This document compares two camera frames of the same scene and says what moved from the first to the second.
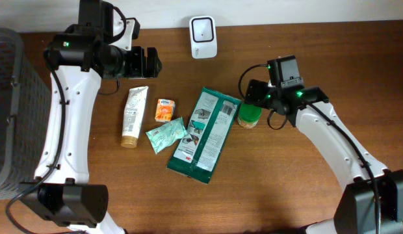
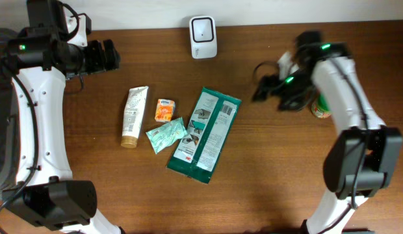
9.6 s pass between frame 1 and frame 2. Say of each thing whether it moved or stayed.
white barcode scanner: stayed
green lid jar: moved
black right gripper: moved
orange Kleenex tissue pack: stayed
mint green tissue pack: stayed
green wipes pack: stayed
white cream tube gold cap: stayed
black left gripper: moved
